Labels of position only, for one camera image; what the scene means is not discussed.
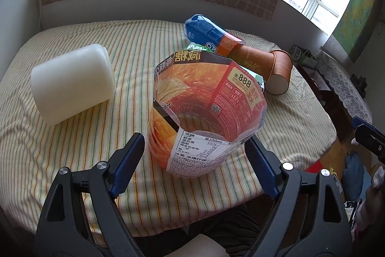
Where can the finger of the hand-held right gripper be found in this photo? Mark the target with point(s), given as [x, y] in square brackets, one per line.
[365, 133]

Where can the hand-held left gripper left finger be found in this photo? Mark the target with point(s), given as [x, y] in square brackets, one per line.
[124, 168]

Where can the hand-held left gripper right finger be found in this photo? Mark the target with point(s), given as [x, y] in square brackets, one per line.
[266, 168]

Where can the orange cut plastic bottle cup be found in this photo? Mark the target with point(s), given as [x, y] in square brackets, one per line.
[207, 112]

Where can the brown paper cup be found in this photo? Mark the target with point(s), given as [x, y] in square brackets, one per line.
[279, 73]
[255, 59]

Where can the white plastic cup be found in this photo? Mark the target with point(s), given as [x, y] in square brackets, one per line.
[73, 82]

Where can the blue and orange carton cup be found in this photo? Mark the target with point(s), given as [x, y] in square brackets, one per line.
[207, 32]

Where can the striped bed sheet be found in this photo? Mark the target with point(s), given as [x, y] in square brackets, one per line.
[90, 148]

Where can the blue bag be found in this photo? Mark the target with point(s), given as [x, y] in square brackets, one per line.
[356, 175]

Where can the white lace cloth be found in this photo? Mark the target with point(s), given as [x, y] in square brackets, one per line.
[346, 85]

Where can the green and white box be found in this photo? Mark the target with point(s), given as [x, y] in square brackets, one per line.
[297, 53]

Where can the green plastic wrapper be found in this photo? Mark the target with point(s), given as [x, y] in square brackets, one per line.
[197, 47]

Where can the green and yellow wall poster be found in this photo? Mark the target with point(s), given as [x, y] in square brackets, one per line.
[358, 10]

